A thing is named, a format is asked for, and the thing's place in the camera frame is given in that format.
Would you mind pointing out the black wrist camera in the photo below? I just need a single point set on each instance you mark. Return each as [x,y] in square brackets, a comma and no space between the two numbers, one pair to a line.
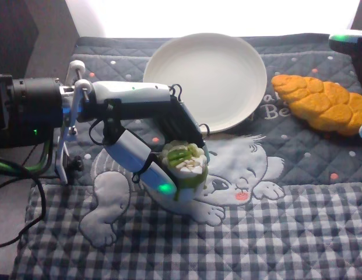
[77,164]

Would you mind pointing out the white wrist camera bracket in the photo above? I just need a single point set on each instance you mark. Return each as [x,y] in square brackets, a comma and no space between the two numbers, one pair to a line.
[61,163]

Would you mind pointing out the white round plate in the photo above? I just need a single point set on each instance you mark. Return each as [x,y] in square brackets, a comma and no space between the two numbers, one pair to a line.
[204,81]

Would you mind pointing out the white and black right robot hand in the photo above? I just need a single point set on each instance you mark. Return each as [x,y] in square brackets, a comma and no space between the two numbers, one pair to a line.
[358,46]

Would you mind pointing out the green and white toy cake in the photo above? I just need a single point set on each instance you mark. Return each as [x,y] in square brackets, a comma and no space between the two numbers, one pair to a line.
[183,163]

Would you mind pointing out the braided orange bread loaf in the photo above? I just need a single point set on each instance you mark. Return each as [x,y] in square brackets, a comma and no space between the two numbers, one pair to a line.
[323,102]

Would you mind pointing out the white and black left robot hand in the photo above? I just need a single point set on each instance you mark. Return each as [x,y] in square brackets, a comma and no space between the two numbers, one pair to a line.
[131,91]

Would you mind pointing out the grey quilt with printed bear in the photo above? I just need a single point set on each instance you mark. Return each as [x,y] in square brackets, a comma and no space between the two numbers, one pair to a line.
[198,248]

